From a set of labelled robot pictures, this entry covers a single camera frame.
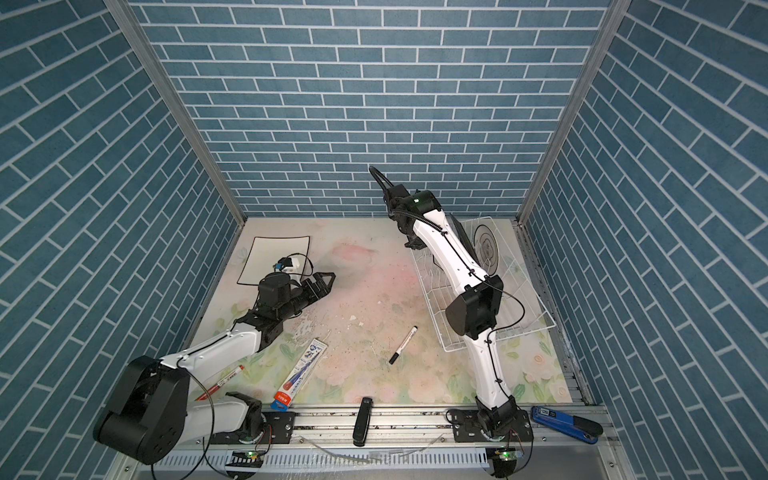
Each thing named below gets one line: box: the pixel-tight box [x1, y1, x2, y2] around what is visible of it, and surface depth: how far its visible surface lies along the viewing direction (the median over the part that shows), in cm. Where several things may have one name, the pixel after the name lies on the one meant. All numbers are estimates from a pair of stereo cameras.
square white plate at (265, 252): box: [237, 236, 310, 285], surface depth 111 cm
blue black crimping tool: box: [531, 406, 604, 445], surface depth 74 cm
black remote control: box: [352, 397, 373, 447], surface depth 75 cm
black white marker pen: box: [388, 325, 419, 365], surface depth 88 cm
